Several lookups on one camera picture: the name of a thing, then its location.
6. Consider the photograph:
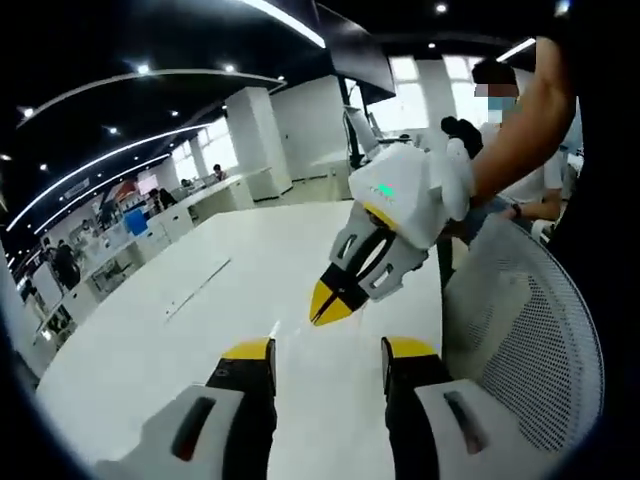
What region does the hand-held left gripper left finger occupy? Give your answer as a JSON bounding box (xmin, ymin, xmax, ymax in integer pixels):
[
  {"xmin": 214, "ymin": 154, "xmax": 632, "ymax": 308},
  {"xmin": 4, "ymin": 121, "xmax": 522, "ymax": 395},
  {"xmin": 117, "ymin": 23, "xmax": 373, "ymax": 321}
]
[{"xmin": 92, "ymin": 337, "xmax": 279, "ymax": 480}]

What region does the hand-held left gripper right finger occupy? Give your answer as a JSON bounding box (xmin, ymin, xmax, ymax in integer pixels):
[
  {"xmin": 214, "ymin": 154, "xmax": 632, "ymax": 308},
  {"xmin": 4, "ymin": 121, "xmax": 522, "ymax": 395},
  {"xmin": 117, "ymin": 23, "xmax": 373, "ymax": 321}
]
[{"xmin": 379, "ymin": 335, "xmax": 540, "ymax": 480}]

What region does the black screen stand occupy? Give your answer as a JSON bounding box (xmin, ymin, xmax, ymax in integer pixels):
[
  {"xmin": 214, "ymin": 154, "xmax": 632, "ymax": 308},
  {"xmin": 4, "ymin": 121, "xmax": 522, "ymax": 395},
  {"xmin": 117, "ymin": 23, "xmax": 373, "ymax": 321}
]
[{"xmin": 341, "ymin": 74, "xmax": 369, "ymax": 169}]

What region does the white square pillar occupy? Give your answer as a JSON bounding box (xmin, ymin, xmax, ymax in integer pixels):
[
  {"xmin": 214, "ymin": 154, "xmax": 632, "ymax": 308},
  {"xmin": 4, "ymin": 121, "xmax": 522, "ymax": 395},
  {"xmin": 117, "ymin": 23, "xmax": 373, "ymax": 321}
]
[{"xmin": 223, "ymin": 85, "xmax": 293, "ymax": 202}]

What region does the black hanging screen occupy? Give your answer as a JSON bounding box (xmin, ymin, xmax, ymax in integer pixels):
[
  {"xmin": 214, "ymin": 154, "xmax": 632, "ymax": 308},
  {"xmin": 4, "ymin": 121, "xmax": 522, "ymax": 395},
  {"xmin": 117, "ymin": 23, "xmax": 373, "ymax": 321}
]
[{"xmin": 319, "ymin": 0, "xmax": 399, "ymax": 99}]

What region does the white mesh office chair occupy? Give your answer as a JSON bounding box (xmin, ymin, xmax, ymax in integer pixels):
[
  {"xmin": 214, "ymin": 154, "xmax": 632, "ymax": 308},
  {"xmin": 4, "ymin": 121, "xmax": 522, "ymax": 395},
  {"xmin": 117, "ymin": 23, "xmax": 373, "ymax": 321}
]
[{"xmin": 440, "ymin": 215, "xmax": 605, "ymax": 480}]

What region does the long white counter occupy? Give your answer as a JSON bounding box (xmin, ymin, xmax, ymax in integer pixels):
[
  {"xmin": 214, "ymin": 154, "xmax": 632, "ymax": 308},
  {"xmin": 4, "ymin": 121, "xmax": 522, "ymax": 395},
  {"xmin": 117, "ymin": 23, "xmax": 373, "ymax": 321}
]
[{"xmin": 32, "ymin": 174, "xmax": 251, "ymax": 346}]

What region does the person's dark shirt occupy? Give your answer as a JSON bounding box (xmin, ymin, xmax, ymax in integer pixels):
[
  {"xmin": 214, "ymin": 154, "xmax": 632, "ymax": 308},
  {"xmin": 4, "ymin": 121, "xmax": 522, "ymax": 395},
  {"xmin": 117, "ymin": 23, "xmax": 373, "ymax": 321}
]
[{"xmin": 534, "ymin": 0, "xmax": 621, "ymax": 251}]

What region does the blue box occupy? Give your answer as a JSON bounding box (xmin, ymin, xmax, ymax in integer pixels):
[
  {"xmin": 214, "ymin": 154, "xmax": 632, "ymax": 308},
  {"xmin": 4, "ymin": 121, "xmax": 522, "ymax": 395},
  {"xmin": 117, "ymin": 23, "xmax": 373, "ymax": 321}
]
[{"xmin": 123, "ymin": 209, "xmax": 150, "ymax": 237}]

